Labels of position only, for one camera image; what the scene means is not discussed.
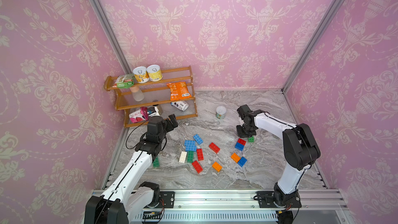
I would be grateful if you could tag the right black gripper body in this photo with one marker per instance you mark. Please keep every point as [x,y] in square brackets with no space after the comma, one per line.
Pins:
[250,131]

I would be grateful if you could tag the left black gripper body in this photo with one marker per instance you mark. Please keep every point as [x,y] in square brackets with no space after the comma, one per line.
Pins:
[164,125]

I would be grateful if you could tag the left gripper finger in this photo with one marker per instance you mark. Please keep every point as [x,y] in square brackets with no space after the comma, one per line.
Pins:
[172,123]
[161,147]

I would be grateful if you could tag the red small lego brick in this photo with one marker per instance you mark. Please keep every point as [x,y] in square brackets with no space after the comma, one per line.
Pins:
[242,142]

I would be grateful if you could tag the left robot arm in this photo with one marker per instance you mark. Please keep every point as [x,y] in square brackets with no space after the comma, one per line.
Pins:
[119,204]

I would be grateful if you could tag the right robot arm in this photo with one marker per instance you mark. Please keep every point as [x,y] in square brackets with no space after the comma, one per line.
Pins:
[300,150]

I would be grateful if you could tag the green lego brick left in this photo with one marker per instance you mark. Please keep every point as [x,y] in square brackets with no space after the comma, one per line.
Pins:
[156,163]

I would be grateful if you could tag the white lego brick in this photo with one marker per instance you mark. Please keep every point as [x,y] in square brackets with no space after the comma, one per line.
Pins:
[183,157]

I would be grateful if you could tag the orange lego brick right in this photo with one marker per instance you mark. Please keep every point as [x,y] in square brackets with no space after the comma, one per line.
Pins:
[235,157]

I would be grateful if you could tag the orange lego brick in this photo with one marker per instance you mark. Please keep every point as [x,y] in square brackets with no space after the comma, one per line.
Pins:
[217,166]
[235,157]

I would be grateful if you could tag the light blue large lego brick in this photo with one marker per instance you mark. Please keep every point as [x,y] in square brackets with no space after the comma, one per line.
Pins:
[190,145]

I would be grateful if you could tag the blue lego brick front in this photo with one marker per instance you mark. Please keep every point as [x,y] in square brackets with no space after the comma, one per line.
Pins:
[242,161]

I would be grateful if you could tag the green lego brick middle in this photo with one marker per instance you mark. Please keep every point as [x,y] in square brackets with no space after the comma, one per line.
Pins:
[190,156]

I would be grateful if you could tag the light blue small lego brick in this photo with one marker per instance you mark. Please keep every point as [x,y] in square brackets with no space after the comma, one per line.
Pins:
[198,139]

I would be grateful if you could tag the red lego brick upright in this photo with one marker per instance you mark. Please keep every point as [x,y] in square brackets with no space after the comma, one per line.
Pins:
[200,155]

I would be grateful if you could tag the red lego brick front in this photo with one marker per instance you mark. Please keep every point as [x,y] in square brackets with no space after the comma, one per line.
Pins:
[197,166]

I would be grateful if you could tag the orange lego brick front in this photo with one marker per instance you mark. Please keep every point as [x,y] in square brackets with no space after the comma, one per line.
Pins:
[217,166]

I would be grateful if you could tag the brown spice jar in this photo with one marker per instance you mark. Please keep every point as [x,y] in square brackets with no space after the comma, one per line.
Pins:
[158,108]

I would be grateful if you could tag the white blueberry yogurt bottle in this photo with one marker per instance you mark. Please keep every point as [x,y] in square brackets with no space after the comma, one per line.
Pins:
[181,105]

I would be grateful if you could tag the pink strawberry drink cup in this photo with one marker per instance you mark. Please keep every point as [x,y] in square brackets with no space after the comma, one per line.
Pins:
[139,115]

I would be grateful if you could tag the small green white-lid cup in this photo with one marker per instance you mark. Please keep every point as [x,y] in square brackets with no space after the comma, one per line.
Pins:
[221,112]

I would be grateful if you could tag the wooden three-tier shelf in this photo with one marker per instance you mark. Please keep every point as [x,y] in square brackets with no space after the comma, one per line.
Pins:
[156,93]

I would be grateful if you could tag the orange chips bag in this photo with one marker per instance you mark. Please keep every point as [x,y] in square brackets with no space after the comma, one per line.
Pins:
[179,91]

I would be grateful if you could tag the yellow-label white can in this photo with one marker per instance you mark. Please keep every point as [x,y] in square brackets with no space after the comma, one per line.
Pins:
[154,73]

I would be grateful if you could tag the orange-label white can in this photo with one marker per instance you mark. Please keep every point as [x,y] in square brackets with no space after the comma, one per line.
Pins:
[141,74]

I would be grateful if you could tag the green snack packet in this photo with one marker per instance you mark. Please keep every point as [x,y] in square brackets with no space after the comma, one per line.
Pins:
[124,81]

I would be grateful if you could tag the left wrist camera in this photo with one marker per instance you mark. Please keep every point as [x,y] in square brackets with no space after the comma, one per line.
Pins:
[153,111]

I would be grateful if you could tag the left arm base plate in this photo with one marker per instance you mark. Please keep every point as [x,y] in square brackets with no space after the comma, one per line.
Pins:
[163,199]

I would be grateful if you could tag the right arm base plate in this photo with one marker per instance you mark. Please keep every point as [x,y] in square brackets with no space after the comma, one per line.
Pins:
[275,199]

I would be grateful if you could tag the aluminium mounting rail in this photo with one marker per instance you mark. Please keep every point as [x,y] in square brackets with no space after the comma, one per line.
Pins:
[320,206]

